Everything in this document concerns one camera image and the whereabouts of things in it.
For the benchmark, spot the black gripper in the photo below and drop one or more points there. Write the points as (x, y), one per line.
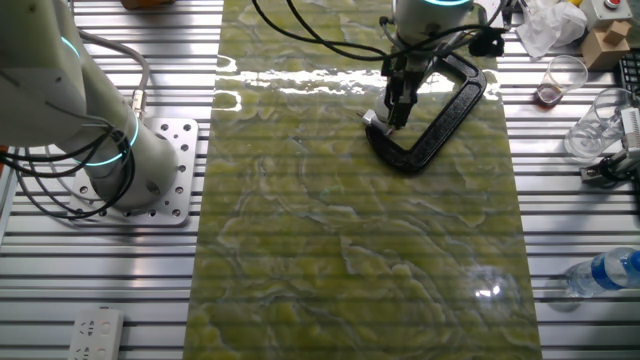
(407, 67)

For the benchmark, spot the white light bulb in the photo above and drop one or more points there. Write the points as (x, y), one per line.
(381, 110)

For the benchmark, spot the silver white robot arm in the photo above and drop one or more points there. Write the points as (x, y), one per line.
(75, 100)

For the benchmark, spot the black C-clamp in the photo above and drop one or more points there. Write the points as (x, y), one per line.
(440, 135)

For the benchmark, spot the green marble pattern mat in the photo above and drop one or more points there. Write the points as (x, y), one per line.
(350, 225)

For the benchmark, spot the plastic cup with brown liquid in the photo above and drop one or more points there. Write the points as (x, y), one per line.
(560, 82)

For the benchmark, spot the crumpled white tissue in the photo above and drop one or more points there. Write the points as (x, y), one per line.
(550, 22)

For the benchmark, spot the clear plastic cup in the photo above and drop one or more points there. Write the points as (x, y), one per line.
(597, 125)

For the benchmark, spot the small cardboard box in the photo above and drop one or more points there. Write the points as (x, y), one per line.
(602, 52)

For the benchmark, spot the grey emergency stop box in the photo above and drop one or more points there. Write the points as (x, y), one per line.
(605, 12)

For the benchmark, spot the small wooden block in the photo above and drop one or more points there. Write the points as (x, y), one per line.
(617, 32)

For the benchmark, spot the black keyboard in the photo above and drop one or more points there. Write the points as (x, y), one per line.
(631, 72)

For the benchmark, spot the clear water bottle blue cap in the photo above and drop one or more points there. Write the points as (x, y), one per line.
(605, 272)

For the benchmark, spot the white power strip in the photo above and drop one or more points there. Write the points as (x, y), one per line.
(95, 334)

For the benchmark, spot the silver camera with black mount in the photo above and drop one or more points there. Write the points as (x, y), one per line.
(607, 170)

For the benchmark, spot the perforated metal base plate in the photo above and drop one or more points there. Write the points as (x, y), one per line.
(175, 165)

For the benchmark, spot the silver ribbed camera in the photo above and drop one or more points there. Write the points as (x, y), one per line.
(631, 127)

